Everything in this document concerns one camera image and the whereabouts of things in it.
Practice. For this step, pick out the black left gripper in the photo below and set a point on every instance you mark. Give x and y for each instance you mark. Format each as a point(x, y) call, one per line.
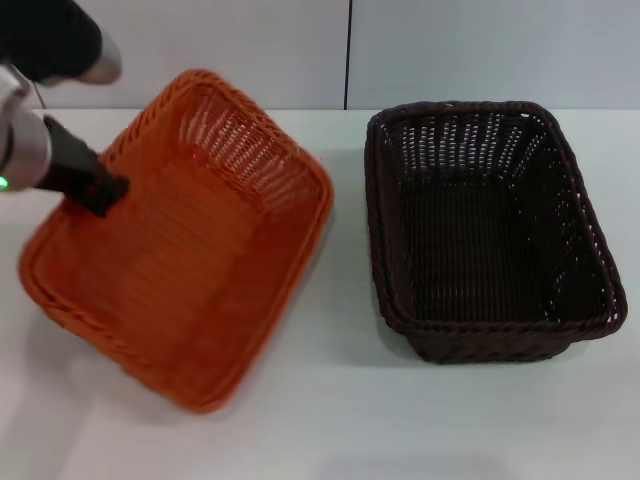
point(70, 160)

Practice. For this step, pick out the orange woven basket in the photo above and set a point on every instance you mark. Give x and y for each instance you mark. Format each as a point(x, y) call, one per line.
point(200, 280)

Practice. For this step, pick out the dark brown woven basket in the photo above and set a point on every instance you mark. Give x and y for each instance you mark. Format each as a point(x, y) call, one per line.
point(480, 260)

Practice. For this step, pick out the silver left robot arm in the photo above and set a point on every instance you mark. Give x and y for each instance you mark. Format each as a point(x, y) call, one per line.
point(22, 145)

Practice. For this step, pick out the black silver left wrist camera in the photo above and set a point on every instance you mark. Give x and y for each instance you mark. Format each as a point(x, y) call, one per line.
point(50, 35)

